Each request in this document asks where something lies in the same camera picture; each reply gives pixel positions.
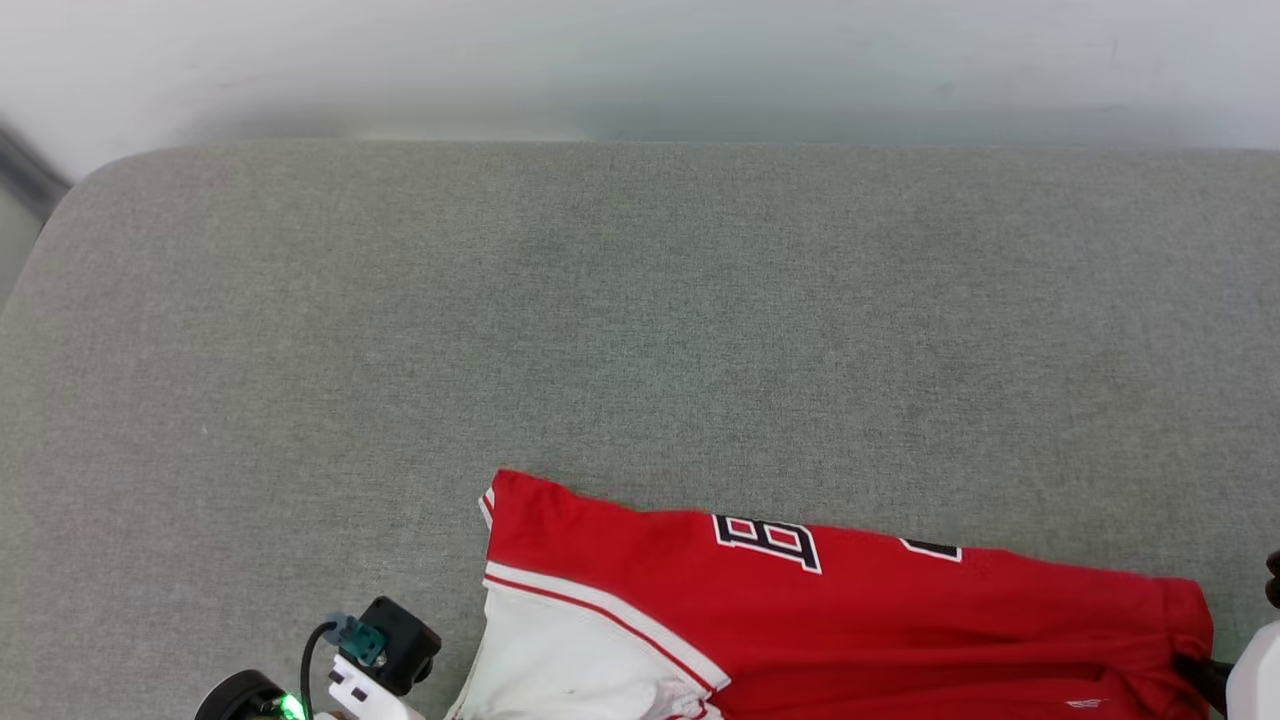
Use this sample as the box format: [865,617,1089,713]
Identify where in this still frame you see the thin black cable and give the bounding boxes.
[300,620,346,720]

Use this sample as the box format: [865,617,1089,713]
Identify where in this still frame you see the grey fabric sofa seat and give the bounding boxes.
[0,140,1280,720]

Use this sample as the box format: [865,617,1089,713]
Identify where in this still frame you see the red white Bulls jersey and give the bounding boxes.
[443,468,1216,720]

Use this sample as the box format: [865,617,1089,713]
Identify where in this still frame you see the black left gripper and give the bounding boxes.
[194,669,311,720]

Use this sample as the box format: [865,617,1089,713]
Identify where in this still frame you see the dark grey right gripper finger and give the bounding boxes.
[1173,652,1233,717]

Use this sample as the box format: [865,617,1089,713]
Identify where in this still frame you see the teal cable connector plug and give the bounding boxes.
[338,615,388,668]

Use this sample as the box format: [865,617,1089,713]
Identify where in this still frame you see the dark grey baseboard strip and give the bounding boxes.
[0,125,71,216]

